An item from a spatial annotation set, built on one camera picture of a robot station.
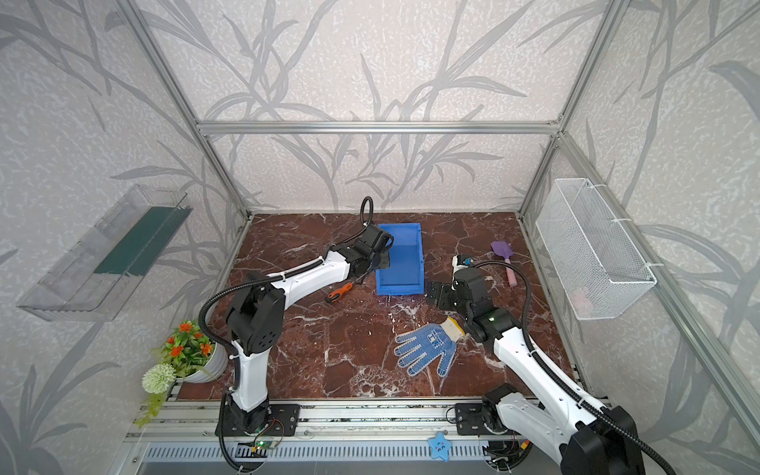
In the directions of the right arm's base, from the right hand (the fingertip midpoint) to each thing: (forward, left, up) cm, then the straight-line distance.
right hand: (442, 276), depth 83 cm
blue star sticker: (-39, +3, -14) cm, 41 cm away
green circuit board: (-38, +45, -15) cm, 60 cm away
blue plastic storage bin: (+10, +10, -15) cm, 21 cm away
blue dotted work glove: (-13, +3, -16) cm, 21 cm away
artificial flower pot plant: (-21, +64, -2) cm, 67 cm away
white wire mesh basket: (-12, -30, +19) cm, 38 cm away
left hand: (+14, +16, -4) cm, 21 cm away
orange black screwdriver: (+2, +33, -14) cm, 36 cm away
